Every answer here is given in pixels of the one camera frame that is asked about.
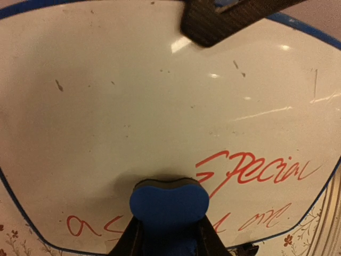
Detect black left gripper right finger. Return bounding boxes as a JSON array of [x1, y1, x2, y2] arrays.
[[196, 215, 232, 256]]

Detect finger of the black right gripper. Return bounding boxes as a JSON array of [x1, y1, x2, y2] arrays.
[[180, 0, 301, 47]]

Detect floral patterned table mat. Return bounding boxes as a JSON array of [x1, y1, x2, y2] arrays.
[[1, 171, 340, 255]]

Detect blue whiteboard eraser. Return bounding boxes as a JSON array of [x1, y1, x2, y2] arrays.
[[129, 178, 209, 255]]

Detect small blue-framed whiteboard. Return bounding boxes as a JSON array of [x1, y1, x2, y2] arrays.
[[1, 1, 340, 254]]

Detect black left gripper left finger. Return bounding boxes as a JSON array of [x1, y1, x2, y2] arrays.
[[108, 217, 144, 256]]

